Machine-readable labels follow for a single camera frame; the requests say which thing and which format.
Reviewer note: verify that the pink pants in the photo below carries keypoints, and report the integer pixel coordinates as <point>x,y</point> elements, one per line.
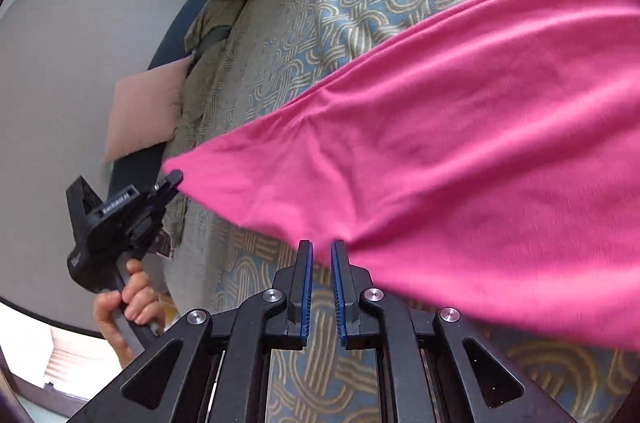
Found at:
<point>450,153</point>

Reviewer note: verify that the pale pink pillow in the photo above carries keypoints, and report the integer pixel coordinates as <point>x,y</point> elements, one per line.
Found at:
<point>145,113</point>

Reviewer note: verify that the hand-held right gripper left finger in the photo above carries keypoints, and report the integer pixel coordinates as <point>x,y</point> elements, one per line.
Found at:
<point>305,298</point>

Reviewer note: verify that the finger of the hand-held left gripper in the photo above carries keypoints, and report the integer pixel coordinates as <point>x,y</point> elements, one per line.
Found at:
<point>169,185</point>

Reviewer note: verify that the bed with patterned sheet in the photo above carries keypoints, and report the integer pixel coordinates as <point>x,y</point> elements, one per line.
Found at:
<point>350,3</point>

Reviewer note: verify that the person's left hand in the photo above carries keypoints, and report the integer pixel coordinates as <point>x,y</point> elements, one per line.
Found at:
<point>137,298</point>

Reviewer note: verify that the dark blue headboard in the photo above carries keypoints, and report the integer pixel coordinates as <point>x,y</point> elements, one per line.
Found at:
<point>170,38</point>

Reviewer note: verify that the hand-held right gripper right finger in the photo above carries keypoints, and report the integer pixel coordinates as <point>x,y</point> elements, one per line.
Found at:
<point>340,300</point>

